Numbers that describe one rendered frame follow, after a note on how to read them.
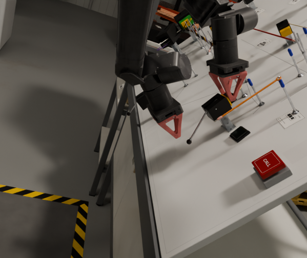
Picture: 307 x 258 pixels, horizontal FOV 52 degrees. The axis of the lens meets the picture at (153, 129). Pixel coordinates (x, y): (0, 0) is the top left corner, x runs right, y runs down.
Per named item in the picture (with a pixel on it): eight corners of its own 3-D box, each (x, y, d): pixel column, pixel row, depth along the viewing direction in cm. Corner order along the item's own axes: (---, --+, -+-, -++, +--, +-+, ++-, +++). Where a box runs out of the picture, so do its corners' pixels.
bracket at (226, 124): (221, 126, 85) (212, 113, 83) (228, 121, 85) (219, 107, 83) (229, 132, 81) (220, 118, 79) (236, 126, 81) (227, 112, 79)
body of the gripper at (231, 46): (228, 62, 82) (226, 33, 79) (250, 69, 73) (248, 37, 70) (206, 67, 81) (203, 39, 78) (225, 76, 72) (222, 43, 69)
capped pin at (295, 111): (291, 114, 73) (273, 78, 68) (294, 110, 73) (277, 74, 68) (297, 114, 71) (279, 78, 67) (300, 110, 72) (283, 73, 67)
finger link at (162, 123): (183, 125, 86) (170, 95, 81) (192, 134, 79) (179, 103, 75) (161, 136, 85) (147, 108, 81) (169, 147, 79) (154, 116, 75)
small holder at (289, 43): (294, 31, 101) (286, 12, 98) (300, 43, 94) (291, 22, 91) (280, 38, 103) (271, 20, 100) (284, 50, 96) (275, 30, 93)
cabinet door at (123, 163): (112, 221, 134) (141, 145, 118) (113, 153, 182) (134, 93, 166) (117, 222, 135) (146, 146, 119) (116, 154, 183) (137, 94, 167)
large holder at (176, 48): (195, 39, 152) (180, 13, 146) (183, 58, 142) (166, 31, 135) (184, 43, 157) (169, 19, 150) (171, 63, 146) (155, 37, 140)
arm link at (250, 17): (187, 12, 77) (206, -16, 70) (217, 3, 84) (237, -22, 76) (214, 50, 76) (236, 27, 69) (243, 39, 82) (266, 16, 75)
